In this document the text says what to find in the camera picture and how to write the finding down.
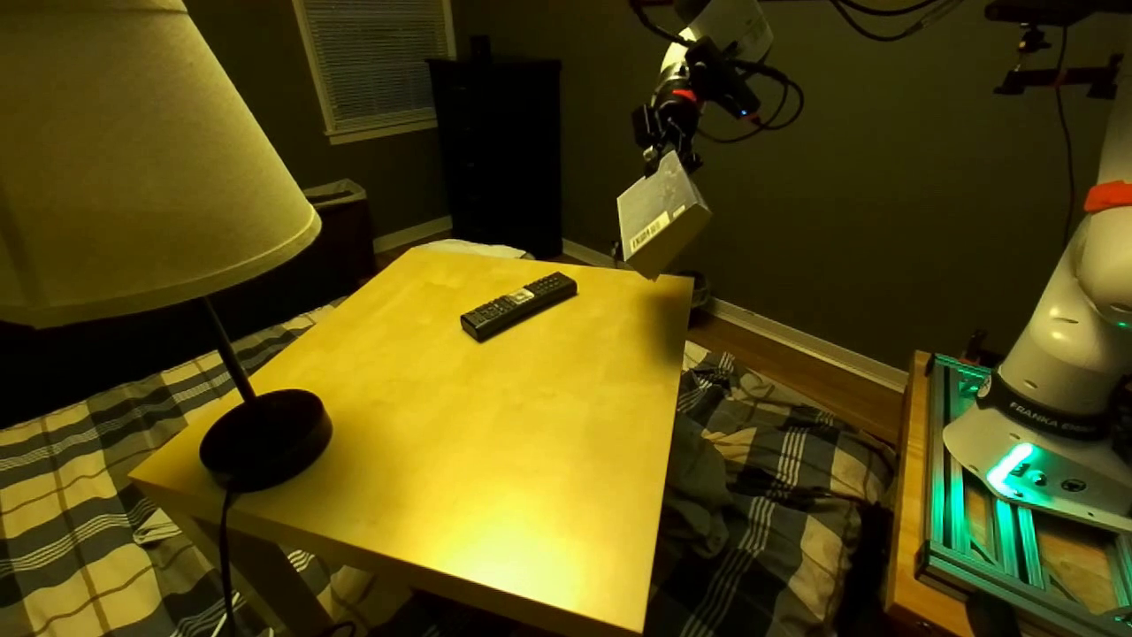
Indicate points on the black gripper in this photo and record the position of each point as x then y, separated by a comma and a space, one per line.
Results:
707, 78

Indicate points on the thick paperback book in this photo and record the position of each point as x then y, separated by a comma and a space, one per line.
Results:
658, 217

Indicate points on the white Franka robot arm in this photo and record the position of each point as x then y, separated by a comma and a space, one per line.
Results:
1066, 341

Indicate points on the white pillow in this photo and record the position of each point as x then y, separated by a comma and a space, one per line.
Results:
472, 249

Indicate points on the black remote control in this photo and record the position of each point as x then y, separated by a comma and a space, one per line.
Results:
519, 304

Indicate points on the white framed window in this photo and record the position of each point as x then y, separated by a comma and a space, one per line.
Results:
374, 65

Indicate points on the light wooden side table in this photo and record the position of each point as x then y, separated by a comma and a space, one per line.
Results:
472, 448

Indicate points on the plaid duvet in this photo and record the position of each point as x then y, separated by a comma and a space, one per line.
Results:
765, 508

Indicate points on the wooden platform board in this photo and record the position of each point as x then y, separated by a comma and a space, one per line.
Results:
908, 496

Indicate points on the table lamp with cream shade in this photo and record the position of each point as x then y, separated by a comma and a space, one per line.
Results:
119, 178

